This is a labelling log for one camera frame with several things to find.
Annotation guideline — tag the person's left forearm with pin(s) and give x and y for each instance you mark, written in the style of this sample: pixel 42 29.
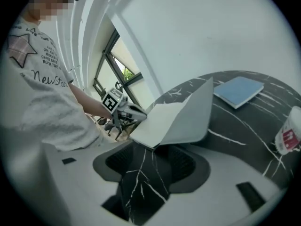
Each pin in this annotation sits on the person's left forearm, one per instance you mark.
pixel 90 101

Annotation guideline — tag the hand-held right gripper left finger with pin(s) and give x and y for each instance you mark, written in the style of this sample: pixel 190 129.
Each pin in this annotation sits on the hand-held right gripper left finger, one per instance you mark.
pixel 80 173

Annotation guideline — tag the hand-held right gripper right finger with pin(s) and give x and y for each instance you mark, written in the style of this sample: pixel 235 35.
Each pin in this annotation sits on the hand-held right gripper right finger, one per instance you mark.
pixel 225 171

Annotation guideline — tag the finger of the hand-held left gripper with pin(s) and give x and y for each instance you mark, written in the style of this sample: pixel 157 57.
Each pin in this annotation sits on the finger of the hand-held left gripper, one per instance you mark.
pixel 137 112

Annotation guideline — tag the person's white printed shirt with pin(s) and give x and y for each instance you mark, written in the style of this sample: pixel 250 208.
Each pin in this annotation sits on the person's white printed shirt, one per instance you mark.
pixel 44 91

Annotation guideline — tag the black office chair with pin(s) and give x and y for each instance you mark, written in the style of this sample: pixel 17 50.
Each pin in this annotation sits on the black office chair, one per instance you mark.
pixel 117 127

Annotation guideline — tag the white cup with red label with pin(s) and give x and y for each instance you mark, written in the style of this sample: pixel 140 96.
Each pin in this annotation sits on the white cup with red label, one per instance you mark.
pixel 290 131

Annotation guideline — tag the dark framed window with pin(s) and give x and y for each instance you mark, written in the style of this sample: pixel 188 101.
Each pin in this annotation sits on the dark framed window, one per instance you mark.
pixel 117 62

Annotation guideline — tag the person's head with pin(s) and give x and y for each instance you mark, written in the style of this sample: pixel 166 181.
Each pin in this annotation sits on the person's head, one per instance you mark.
pixel 48 3

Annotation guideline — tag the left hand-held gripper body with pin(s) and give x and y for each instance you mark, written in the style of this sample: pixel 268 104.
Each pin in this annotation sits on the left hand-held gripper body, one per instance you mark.
pixel 115 103

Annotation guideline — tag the blue closed book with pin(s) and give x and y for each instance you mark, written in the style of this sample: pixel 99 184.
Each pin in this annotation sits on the blue closed book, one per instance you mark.
pixel 238 92

